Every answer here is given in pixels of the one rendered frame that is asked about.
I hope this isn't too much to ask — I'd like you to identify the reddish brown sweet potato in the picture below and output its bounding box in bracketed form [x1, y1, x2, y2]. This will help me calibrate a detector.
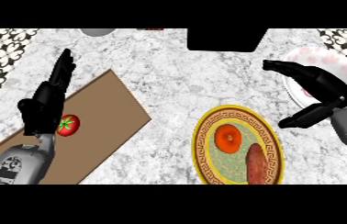
[244, 142, 270, 185]

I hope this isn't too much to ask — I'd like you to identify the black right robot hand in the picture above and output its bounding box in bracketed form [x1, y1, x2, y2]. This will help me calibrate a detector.
[261, 59, 347, 129]

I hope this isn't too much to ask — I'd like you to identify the red tomato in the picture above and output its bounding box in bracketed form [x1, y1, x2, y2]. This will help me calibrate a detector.
[55, 114, 81, 138]

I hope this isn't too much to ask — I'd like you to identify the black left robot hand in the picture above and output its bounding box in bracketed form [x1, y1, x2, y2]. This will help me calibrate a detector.
[16, 48, 76, 137]

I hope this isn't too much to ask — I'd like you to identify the grey round object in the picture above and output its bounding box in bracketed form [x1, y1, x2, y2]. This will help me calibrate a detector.
[79, 28, 116, 38]

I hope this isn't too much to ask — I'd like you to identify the brown cutting board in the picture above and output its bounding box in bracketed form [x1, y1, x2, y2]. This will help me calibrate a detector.
[0, 69, 151, 185]

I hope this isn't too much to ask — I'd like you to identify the black appliance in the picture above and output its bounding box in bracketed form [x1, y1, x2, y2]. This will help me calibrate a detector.
[185, 28, 270, 53]

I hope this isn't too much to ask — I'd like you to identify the yellow patterned plate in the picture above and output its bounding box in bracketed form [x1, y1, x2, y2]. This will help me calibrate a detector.
[190, 104, 286, 185]

